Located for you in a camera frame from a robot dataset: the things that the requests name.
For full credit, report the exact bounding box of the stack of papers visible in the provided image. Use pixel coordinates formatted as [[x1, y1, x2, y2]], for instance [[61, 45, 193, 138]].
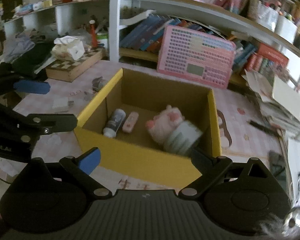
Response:
[[244, 70, 300, 141]]

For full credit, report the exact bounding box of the row of blue books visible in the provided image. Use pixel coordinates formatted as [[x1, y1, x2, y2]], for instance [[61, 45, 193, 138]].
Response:
[[119, 14, 204, 51]]

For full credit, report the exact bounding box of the red pen bottle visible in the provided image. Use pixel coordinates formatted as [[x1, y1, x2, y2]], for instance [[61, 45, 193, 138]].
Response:
[[89, 20, 98, 48]]

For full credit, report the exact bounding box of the pile of clothes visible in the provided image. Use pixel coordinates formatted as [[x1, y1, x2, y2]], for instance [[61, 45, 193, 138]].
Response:
[[0, 29, 57, 81]]

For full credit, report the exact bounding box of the white small box red label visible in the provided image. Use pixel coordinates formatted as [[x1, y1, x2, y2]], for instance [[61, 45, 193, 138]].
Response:
[[83, 91, 95, 102]]

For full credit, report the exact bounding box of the pink keyboard toy tablet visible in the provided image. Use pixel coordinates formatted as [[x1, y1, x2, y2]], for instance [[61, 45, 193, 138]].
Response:
[[157, 25, 236, 89]]

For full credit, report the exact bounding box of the yellow cardboard box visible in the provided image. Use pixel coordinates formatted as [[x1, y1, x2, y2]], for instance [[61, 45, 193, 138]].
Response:
[[75, 68, 222, 189]]

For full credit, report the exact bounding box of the pink plush pig toy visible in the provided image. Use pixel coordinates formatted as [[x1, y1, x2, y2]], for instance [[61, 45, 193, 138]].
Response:
[[146, 105, 184, 145]]

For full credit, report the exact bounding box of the white bookshelf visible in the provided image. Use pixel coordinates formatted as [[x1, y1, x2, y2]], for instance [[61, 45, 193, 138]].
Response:
[[4, 0, 300, 86]]

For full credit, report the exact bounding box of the floral tissue pack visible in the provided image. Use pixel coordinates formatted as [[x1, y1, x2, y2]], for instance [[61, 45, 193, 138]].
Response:
[[51, 36, 85, 61]]

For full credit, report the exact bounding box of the grey toy car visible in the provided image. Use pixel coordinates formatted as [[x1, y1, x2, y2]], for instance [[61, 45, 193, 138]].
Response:
[[91, 76, 108, 92]]

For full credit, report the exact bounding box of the pink small case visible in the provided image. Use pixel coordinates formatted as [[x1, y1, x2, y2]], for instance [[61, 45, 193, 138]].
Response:
[[122, 112, 139, 133]]

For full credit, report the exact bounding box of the wooden chess board box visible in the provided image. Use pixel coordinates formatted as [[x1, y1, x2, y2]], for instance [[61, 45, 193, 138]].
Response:
[[45, 47, 106, 82]]

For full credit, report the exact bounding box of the white bottle dark label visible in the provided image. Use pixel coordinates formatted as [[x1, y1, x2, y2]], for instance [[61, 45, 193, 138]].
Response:
[[103, 108, 126, 138]]

